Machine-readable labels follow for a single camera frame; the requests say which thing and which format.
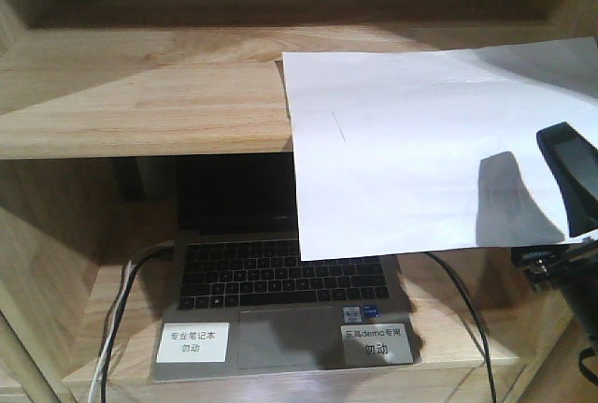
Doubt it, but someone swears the black cable of laptop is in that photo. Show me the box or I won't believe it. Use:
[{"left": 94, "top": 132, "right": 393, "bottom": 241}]
[
  {"left": 97, "top": 242, "right": 175, "bottom": 403},
  {"left": 422, "top": 250, "right": 497, "bottom": 403}
]

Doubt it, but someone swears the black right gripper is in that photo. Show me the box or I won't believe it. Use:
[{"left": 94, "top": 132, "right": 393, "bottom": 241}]
[{"left": 510, "top": 122, "right": 597, "bottom": 293}]

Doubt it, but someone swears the black cable left of laptop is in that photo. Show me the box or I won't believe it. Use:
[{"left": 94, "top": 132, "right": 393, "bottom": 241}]
[{"left": 97, "top": 242, "right": 175, "bottom": 403}]

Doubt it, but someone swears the grey laptop black keyboard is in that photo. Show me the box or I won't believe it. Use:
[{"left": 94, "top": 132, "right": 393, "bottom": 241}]
[{"left": 154, "top": 152, "right": 420, "bottom": 381}]

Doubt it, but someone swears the white paper sheet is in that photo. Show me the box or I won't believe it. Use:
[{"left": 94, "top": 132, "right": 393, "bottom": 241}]
[{"left": 283, "top": 38, "right": 597, "bottom": 260}]

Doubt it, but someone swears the white braided cable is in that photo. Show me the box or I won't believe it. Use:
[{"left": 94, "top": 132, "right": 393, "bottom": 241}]
[{"left": 86, "top": 257, "right": 136, "bottom": 403}]

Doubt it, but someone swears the white label right sticker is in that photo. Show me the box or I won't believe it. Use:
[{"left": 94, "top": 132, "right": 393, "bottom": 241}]
[{"left": 341, "top": 323, "right": 414, "bottom": 367}]

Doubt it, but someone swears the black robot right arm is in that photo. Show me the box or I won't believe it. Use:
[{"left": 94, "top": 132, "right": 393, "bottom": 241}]
[{"left": 511, "top": 122, "right": 597, "bottom": 384}]

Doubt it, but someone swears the white label sticker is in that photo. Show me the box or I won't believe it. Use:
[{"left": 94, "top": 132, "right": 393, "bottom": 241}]
[
  {"left": 156, "top": 323, "right": 230, "bottom": 364},
  {"left": 341, "top": 323, "right": 414, "bottom": 367}
]

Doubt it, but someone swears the wooden shelf unit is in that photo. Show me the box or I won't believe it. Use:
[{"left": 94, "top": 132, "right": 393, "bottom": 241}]
[{"left": 1, "top": 0, "right": 597, "bottom": 402}]

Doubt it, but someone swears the black cable right of laptop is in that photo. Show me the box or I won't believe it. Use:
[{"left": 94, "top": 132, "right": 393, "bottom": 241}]
[{"left": 422, "top": 250, "right": 497, "bottom": 403}]

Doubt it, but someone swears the white label left sticker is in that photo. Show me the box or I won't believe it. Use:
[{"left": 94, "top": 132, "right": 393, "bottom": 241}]
[{"left": 156, "top": 323, "right": 230, "bottom": 364}]

